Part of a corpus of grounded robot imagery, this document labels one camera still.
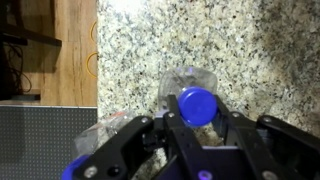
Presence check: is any dark furniture frame with cables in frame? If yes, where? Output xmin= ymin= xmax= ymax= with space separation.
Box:
xmin=0 ymin=0 xmax=63 ymax=103

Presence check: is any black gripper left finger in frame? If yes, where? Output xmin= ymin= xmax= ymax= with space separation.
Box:
xmin=73 ymin=94 xmax=205 ymax=180

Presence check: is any black perforated robot table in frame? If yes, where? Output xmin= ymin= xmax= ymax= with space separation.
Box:
xmin=0 ymin=105 xmax=98 ymax=180

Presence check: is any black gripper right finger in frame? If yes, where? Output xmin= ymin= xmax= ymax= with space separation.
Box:
xmin=212 ymin=94 xmax=320 ymax=180

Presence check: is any yellow cable on floor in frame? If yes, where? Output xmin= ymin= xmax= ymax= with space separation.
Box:
xmin=85 ymin=20 xmax=100 ymax=80

